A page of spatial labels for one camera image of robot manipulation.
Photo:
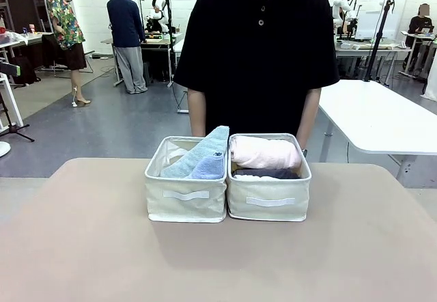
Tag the woman in floral shirt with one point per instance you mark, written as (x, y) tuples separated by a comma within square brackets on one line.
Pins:
[(65, 25)]

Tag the white board panel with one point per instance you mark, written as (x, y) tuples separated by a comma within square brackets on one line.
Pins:
[(368, 25)]

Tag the grey background desk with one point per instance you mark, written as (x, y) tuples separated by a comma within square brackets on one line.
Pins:
[(153, 44)]

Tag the light teal towel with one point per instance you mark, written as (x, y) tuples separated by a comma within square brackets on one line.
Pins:
[(205, 151)]

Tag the person's right forearm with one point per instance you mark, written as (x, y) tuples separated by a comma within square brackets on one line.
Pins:
[(197, 110)]

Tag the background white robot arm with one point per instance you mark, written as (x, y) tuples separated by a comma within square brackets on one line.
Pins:
[(341, 4), (157, 16)]

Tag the person in black polo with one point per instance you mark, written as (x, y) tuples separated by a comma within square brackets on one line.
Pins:
[(259, 59)]

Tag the person's left forearm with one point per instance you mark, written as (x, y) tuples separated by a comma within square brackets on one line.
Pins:
[(309, 110)]

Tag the cream fabric storage bin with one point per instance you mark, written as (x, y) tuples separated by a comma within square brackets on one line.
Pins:
[(184, 206), (269, 209)]

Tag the large white table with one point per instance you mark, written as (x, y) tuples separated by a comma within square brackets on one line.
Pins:
[(375, 117)]

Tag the white towel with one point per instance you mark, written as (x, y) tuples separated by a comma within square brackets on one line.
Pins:
[(249, 177)]

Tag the man in navy jacket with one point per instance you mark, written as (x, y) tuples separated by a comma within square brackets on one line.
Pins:
[(124, 22)]

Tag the dark grey towel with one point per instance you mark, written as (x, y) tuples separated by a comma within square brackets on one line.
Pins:
[(266, 173)]

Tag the seated woman in black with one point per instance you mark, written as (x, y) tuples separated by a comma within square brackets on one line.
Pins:
[(421, 25)]

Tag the black backpack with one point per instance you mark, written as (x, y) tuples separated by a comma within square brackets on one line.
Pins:
[(23, 71)]

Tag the black floor stand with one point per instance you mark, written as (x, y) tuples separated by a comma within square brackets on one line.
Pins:
[(13, 129)]

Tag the pink towel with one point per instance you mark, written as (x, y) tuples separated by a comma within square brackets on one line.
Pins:
[(263, 153)]

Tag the black camera tripod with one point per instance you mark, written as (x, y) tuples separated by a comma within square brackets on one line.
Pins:
[(379, 42)]

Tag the white round base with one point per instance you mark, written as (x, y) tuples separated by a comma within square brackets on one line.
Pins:
[(4, 149)]

